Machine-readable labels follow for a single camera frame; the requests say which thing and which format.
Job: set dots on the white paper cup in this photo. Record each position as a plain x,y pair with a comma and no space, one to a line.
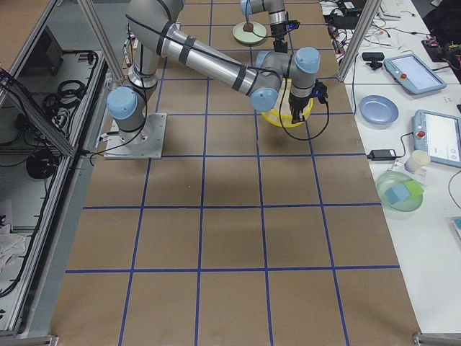
417,160

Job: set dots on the teach pendant near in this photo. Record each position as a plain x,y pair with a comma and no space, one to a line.
438,135

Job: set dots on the black power adapter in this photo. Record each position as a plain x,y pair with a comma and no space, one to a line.
382,155

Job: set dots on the yellow steamer basket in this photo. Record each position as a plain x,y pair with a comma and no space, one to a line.
280,114

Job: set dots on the teach pendant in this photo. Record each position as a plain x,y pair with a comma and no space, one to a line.
438,135
413,74

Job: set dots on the green bowl with sponges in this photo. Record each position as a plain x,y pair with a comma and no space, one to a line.
399,191

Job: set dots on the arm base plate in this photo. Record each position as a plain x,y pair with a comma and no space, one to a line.
149,144

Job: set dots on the aluminium frame post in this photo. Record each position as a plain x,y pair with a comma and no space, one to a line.
364,23

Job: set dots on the brown steamed bun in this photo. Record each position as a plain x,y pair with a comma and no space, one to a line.
248,27

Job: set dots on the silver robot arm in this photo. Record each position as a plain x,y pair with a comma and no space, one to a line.
278,19
153,23

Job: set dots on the light green plate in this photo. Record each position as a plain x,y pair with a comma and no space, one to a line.
250,38

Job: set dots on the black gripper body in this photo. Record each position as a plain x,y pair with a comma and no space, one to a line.
278,34
298,104

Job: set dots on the black webcam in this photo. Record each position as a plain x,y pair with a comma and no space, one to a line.
373,59

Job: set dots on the blue plate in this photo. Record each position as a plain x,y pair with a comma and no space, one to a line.
378,111

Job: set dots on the teach pendant far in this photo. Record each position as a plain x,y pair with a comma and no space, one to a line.
413,74

